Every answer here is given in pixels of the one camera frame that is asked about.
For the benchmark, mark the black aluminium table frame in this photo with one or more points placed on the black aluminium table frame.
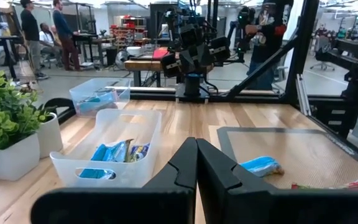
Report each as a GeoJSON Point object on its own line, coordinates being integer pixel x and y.
{"type": "Point", "coordinates": [303, 46]}

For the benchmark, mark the grey office chair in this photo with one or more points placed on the grey office chair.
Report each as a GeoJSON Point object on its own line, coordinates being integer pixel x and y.
{"type": "Point", "coordinates": [322, 53]}

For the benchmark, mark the red green granola bar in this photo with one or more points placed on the red green granola bar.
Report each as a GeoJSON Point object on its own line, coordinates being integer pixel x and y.
{"type": "Point", "coordinates": [356, 184]}

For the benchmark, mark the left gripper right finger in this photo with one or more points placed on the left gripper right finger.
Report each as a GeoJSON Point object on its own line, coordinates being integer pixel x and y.
{"type": "Point", "coordinates": [228, 199]}

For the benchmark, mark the silver bracket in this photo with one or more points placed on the silver bracket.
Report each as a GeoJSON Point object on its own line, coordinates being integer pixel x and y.
{"type": "Point", "coordinates": [301, 96]}

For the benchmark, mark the clear plastic bin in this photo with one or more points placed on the clear plastic bin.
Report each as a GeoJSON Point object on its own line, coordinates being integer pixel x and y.
{"type": "Point", "coordinates": [120, 90]}

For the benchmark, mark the dark multicolour granola bar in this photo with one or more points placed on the dark multicolour granola bar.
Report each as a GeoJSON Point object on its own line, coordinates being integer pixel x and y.
{"type": "Point", "coordinates": [140, 152]}

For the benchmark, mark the wooden workbench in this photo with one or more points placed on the wooden workbench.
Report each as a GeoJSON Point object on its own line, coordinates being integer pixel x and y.
{"type": "Point", "coordinates": [141, 65]}

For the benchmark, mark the round desk fan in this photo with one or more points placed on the round desk fan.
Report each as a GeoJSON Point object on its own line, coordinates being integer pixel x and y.
{"type": "Point", "coordinates": [121, 59]}

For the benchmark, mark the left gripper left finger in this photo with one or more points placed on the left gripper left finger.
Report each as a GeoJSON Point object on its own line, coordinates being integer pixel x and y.
{"type": "Point", "coordinates": [166, 199]}

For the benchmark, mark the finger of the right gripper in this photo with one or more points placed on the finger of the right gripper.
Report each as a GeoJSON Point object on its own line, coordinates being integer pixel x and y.
{"type": "Point", "coordinates": [204, 56]}
{"type": "Point", "coordinates": [188, 60]}

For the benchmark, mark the leafy plant square white pot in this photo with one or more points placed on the leafy plant square white pot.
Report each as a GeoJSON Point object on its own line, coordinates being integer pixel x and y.
{"type": "Point", "coordinates": [8, 161]}

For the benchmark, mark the red flat item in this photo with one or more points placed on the red flat item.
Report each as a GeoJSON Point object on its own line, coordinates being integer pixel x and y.
{"type": "Point", "coordinates": [160, 53]}

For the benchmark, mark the person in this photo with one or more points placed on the person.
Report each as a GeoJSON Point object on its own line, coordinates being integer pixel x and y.
{"type": "Point", "coordinates": [47, 39]}
{"type": "Point", "coordinates": [64, 28]}
{"type": "Point", "coordinates": [269, 37]}
{"type": "Point", "coordinates": [31, 28]}

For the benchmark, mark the succulent round white pot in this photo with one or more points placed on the succulent round white pot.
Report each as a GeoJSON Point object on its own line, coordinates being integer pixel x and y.
{"type": "Point", "coordinates": [51, 137]}

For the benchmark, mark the grey-bordered baking mat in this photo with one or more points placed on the grey-bordered baking mat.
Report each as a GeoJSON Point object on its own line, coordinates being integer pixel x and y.
{"type": "Point", "coordinates": [291, 146]}

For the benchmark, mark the shelf with red bins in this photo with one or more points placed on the shelf with red bins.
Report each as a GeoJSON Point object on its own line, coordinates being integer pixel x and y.
{"type": "Point", "coordinates": [126, 31]}

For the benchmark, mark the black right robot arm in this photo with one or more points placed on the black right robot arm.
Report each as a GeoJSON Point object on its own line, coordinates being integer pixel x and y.
{"type": "Point", "coordinates": [193, 85]}

